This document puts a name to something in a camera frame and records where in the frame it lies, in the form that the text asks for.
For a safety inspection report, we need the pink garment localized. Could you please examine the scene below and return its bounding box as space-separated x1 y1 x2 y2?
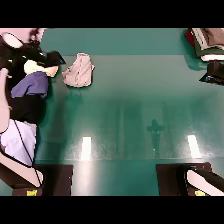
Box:
61 52 96 89

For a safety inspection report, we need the blue garment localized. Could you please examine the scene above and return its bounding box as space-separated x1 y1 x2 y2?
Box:
10 71 50 100

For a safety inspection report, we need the cream garment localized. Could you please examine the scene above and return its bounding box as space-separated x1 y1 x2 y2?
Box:
23 59 60 78

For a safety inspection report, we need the lavender garment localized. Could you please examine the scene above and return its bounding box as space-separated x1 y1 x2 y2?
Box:
0 119 38 168

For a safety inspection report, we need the red garment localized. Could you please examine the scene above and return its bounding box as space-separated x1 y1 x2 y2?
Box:
184 28 198 48

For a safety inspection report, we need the white garment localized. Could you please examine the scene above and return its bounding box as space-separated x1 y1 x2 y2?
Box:
200 53 224 63

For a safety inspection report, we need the brown garment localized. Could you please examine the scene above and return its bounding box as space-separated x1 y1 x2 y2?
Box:
202 28 224 45

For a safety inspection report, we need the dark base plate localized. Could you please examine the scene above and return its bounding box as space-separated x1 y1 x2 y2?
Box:
33 163 74 197
155 162 214 197

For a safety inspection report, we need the black cable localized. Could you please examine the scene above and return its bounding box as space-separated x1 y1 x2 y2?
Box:
12 119 44 188

